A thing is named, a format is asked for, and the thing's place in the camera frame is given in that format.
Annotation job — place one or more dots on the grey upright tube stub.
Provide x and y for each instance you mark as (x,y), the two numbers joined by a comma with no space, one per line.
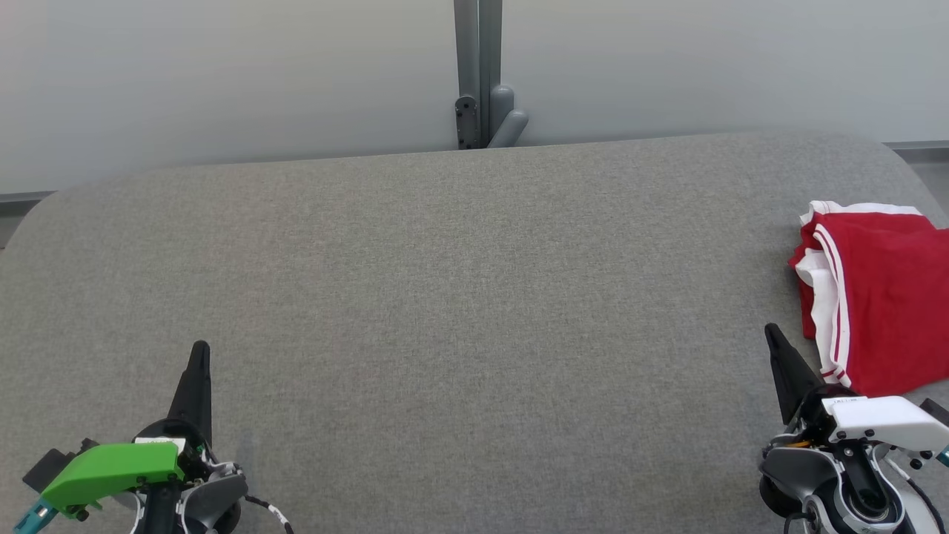
(502,100)

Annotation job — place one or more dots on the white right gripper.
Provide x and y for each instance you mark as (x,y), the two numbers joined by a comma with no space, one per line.
(886,419)

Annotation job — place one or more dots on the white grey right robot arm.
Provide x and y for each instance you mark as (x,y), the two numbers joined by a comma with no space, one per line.
(792,467)

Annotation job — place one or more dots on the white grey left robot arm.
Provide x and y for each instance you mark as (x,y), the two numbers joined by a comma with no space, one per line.
(213,495)

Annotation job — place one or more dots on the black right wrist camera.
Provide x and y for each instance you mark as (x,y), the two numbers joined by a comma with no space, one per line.
(936,411)

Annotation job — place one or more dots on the red Bulls 23 jersey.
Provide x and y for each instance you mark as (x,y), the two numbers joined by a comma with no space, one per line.
(890,311)

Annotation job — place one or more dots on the grey slanted tube stub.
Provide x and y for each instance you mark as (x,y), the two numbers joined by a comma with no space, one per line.
(511,127)

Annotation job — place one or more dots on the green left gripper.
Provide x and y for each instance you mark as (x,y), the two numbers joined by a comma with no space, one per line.
(111,471)

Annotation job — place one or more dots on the grey metal post bracket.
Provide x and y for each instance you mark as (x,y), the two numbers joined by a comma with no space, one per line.
(478,44)

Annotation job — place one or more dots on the black post bracket plate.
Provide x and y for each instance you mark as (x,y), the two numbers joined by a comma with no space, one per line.
(466,122)

